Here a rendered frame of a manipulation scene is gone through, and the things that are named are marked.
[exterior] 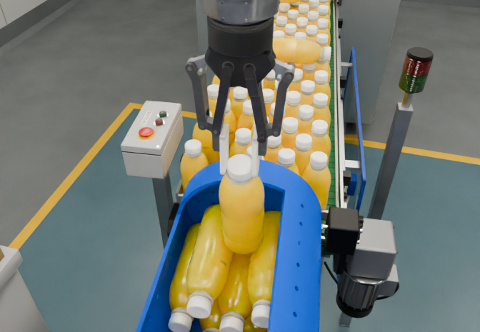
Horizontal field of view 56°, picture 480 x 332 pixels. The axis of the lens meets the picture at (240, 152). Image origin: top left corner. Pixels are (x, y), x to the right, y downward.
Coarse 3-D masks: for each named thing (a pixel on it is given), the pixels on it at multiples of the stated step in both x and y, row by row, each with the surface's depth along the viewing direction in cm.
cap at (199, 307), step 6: (192, 300) 72; (198, 300) 72; (204, 300) 72; (192, 306) 71; (198, 306) 71; (204, 306) 71; (210, 306) 72; (192, 312) 73; (198, 312) 72; (204, 312) 72; (210, 312) 72
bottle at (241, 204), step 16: (224, 176) 68; (224, 192) 67; (240, 192) 66; (256, 192) 67; (224, 208) 69; (240, 208) 67; (256, 208) 68; (224, 224) 73; (240, 224) 70; (256, 224) 72; (224, 240) 78; (240, 240) 74; (256, 240) 76
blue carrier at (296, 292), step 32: (192, 192) 83; (288, 192) 79; (192, 224) 96; (288, 224) 74; (320, 224) 85; (288, 256) 69; (320, 256) 80; (160, 288) 79; (288, 288) 65; (160, 320) 78; (288, 320) 62
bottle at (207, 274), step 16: (208, 208) 86; (208, 224) 82; (208, 240) 79; (192, 256) 78; (208, 256) 76; (224, 256) 78; (192, 272) 75; (208, 272) 74; (224, 272) 76; (192, 288) 74; (208, 288) 73
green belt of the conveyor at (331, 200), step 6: (330, 6) 226; (330, 18) 215; (330, 30) 204; (330, 42) 195; (330, 60) 182; (330, 66) 178; (330, 78) 171; (330, 84) 168; (330, 102) 158; (330, 108) 156; (330, 126) 147; (330, 132) 145; (330, 138) 143; (330, 156) 136; (330, 162) 134; (330, 168) 131; (330, 186) 126; (330, 192) 124; (330, 198) 122; (330, 204) 120; (324, 222) 115; (324, 252) 113
